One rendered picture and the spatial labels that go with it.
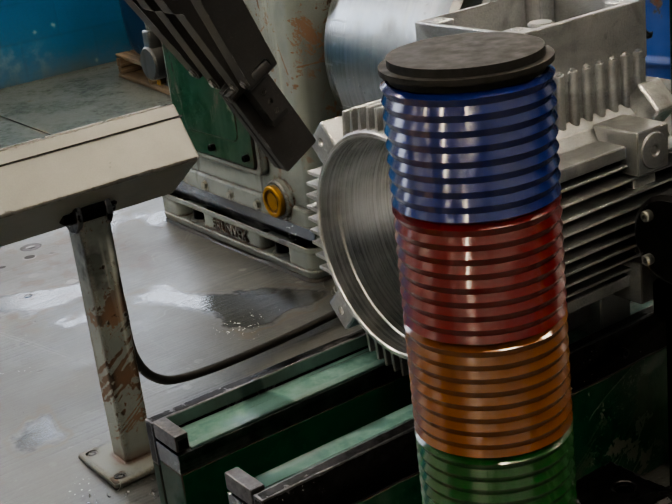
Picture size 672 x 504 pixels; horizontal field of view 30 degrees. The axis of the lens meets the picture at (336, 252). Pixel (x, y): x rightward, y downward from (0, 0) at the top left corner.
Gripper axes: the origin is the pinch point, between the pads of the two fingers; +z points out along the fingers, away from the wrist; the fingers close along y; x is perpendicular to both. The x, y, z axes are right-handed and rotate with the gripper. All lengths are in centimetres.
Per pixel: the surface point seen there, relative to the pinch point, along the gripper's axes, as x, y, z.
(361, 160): -3.7, 0.1, 7.8
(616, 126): -14.0, -13.5, 11.6
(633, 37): -20.4, -11.0, 10.0
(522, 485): 15.2, -38.7, -3.9
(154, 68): -17, 67, 22
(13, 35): -121, 544, 169
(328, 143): -2.1, -0.7, 4.4
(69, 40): -142, 544, 192
